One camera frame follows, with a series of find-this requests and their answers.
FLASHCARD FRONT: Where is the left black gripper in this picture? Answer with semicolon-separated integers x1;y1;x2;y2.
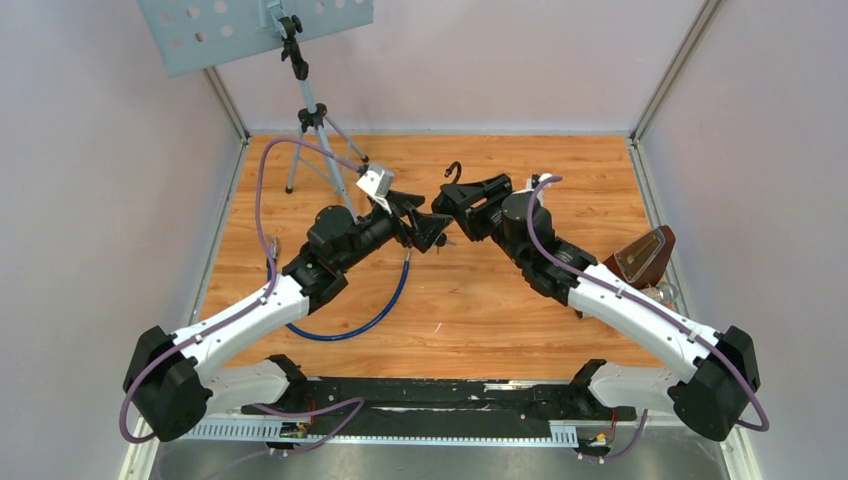
337;189;453;272

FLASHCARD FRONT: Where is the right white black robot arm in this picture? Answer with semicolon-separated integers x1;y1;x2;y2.
432;174;770;441

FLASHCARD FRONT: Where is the black keys bunch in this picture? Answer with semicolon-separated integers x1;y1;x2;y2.
434;234;457;252

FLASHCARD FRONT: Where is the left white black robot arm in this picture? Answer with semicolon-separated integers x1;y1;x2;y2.
119;191;453;443

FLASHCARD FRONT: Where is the brown wooden metronome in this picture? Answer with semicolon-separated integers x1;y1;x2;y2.
603;225;676;289

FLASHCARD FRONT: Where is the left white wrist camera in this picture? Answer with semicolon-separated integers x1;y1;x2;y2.
356;163;396;202

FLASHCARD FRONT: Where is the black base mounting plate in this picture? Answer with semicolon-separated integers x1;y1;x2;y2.
272;377;637;439

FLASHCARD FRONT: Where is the blue music stand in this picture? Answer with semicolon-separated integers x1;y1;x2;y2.
136;0;375;220

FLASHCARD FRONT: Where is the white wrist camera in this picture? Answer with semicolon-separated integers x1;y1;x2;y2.
525;173;563;191
356;163;396;202

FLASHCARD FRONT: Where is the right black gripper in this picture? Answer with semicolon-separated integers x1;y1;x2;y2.
439;176;527;270

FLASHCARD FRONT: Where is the blue cable lock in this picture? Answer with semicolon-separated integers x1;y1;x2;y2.
266;160;465;344

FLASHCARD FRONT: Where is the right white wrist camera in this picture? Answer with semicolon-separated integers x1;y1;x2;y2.
525;173;563;191

